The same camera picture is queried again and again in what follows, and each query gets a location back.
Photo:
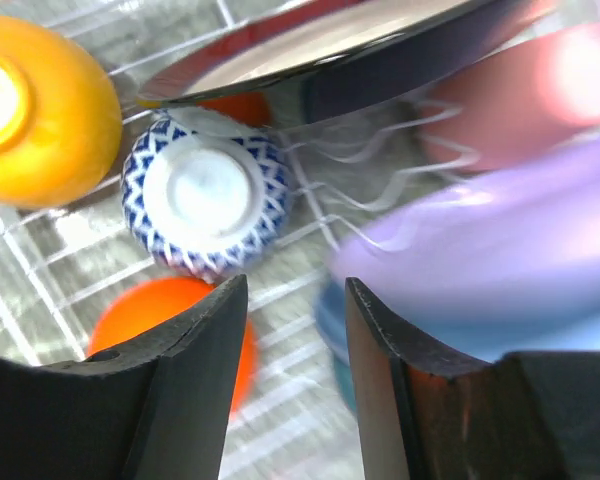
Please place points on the lavender plate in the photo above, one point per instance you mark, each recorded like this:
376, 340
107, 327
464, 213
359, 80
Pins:
511, 247

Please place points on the red white patterned bowl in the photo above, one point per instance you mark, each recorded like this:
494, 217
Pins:
205, 195

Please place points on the white wire dish rack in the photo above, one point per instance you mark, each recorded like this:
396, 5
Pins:
74, 281

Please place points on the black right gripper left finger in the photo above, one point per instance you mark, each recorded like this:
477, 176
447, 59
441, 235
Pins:
153, 407

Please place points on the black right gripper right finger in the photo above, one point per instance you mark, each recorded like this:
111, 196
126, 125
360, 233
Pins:
428, 411

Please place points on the orange-yellow bowl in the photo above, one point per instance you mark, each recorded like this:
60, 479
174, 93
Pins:
60, 119

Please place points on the blue plate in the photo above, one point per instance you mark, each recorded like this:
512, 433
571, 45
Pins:
488, 343

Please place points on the dark red rimmed plate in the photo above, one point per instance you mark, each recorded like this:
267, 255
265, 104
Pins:
325, 59

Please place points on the pink plastic cup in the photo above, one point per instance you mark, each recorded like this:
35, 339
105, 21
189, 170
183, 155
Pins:
521, 101

